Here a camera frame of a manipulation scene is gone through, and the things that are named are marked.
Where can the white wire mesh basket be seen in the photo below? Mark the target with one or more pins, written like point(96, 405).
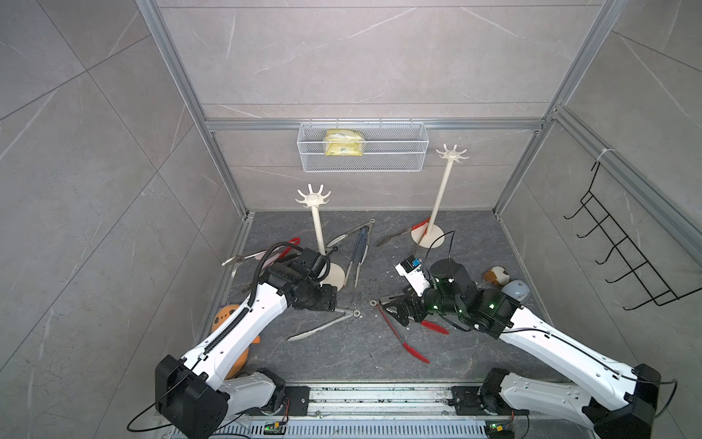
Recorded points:
point(389, 147)

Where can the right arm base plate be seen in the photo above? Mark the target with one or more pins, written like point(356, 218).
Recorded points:
point(468, 400)

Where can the yellow packet in basket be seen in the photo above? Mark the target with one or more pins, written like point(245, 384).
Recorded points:
point(344, 143)

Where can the red handled steel tongs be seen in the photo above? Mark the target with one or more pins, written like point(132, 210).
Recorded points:
point(391, 237)

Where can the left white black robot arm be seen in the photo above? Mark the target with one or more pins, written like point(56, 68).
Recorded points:
point(194, 392)

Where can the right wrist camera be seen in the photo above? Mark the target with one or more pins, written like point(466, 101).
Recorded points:
point(413, 271)

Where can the red pink paw tongs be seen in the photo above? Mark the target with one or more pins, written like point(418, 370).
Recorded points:
point(280, 255)

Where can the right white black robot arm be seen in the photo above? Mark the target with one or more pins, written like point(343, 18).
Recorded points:
point(611, 398)

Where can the black wire wall hook rack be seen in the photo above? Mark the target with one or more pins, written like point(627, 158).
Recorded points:
point(620, 244)

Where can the long steel white tongs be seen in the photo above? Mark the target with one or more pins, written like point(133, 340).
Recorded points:
point(346, 314)

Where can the blue handled cream tongs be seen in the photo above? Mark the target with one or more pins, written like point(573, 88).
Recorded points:
point(357, 254)

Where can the red tipped steel tongs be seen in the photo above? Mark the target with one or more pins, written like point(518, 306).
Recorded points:
point(411, 350)

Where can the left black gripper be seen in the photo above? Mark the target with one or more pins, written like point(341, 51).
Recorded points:
point(327, 300)

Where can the cream utensil stand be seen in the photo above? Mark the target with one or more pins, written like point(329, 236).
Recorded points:
point(313, 200)
point(429, 233)

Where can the steel tongs with ring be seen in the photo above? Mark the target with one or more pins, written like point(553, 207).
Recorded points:
point(341, 237)

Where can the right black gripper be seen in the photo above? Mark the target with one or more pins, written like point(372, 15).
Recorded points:
point(411, 300)

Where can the brown white plush toy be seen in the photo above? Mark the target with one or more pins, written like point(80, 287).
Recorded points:
point(497, 276)

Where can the grey blue dome toy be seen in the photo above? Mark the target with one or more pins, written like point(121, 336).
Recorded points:
point(518, 290)

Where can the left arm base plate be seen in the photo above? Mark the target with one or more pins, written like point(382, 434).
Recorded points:
point(294, 401)

